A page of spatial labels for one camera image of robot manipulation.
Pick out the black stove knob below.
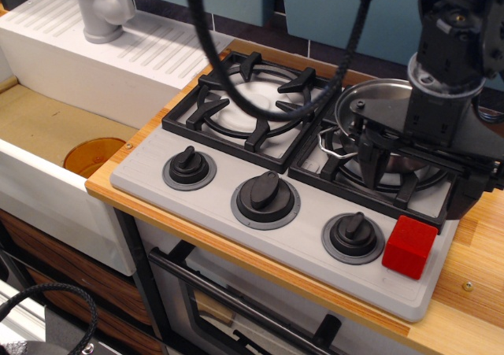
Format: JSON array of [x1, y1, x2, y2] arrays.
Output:
[[321, 212, 385, 265], [161, 146, 217, 191], [231, 171, 301, 231]]

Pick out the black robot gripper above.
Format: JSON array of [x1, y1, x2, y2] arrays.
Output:
[[358, 69, 498, 220]]

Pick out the black right burner grate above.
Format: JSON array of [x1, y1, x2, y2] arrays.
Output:
[[288, 114, 458, 229]]

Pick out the white toy sink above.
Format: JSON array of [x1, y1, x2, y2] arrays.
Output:
[[1, 0, 207, 275]]

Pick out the black oven door handle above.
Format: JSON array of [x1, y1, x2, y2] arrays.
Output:
[[148, 243, 341, 354]]

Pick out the wooden drawer front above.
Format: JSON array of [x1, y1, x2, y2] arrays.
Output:
[[1, 212, 166, 354]]

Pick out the grey toy faucet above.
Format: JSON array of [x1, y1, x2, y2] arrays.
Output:
[[78, 0, 135, 44]]

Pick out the stainless steel pan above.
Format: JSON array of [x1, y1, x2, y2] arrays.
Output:
[[318, 79, 427, 178]]

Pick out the black braided cable lower left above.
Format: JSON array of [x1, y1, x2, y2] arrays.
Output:
[[0, 283, 98, 355]]

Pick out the black left stove knob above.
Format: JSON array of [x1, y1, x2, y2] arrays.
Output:
[[161, 146, 217, 191]]

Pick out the toy oven door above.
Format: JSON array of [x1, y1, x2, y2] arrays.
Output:
[[149, 241, 397, 354]]

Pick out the black middle stove knob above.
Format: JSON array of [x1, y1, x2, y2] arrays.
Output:
[[231, 171, 301, 231]]

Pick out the red wooden cube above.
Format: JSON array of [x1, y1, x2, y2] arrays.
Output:
[[382, 216, 439, 280]]

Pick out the black right stove knob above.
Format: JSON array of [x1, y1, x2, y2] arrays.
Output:
[[321, 212, 385, 265]]

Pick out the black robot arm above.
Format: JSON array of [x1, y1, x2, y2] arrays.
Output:
[[336, 0, 503, 220]]

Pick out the black left burner grate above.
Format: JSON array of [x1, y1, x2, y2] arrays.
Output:
[[162, 52, 329, 172]]

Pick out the grey toy stove top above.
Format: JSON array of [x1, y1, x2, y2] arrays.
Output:
[[110, 115, 458, 321]]

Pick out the black burner grate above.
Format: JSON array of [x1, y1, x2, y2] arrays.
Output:
[[288, 114, 458, 229], [162, 52, 329, 172]]

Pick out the black braided cable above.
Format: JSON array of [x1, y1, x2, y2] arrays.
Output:
[[0, 283, 98, 355], [181, 0, 375, 123]]

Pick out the orange plastic plate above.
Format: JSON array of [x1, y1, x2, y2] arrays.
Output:
[[63, 137, 125, 178]]

